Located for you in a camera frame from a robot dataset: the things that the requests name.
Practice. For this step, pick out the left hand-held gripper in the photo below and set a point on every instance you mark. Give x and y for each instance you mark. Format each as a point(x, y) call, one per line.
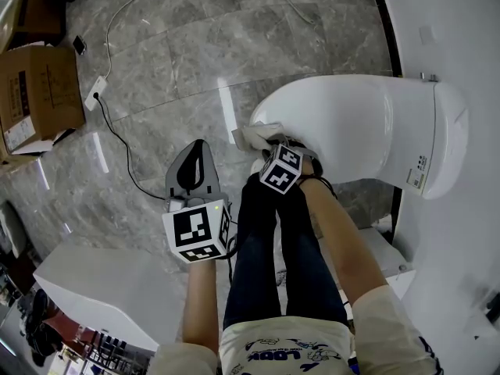
point(195, 229)

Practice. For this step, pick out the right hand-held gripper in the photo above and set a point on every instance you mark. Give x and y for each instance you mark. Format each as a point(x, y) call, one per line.
point(281, 168)

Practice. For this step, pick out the white wiping cloth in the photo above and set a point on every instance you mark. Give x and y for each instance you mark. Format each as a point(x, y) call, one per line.
point(254, 135)

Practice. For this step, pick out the white toilet lid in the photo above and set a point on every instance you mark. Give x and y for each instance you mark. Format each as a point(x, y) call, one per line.
point(336, 123)

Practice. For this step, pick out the person's left forearm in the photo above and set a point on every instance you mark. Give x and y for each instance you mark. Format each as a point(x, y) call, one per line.
point(201, 311)

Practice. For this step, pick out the person's right forearm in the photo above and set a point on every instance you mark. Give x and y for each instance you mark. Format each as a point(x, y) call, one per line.
point(340, 248)

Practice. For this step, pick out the white toilet with tank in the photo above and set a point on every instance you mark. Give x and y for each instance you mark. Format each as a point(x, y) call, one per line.
point(441, 139)

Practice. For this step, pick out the person's left white shoe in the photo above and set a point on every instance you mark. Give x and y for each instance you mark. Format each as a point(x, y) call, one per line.
point(257, 167)

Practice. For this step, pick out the person's dark trousers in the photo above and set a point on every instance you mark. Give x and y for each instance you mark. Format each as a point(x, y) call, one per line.
point(258, 272)

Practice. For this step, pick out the white cabinet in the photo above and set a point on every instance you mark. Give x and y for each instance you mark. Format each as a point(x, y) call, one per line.
point(375, 248)

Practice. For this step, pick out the white power strip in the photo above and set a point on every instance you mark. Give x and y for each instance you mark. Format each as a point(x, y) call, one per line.
point(96, 93)

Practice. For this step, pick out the glossy white fixture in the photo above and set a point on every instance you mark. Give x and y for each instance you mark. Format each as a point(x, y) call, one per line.
point(109, 287)

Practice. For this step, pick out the large open cardboard box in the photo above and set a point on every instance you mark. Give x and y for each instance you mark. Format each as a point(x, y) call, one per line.
point(43, 92)

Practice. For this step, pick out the chrome water valve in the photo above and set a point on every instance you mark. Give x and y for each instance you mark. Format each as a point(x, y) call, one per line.
point(429, 77)

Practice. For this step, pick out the black phone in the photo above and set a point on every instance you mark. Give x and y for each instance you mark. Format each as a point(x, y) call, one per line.
point(79, 45)

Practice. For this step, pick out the person's printed cream shirt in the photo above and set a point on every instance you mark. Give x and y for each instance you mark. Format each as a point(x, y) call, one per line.
point(289, 350)

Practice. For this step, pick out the closed cardboard box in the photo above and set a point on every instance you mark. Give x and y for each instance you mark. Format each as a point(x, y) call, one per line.
point(39, 14)

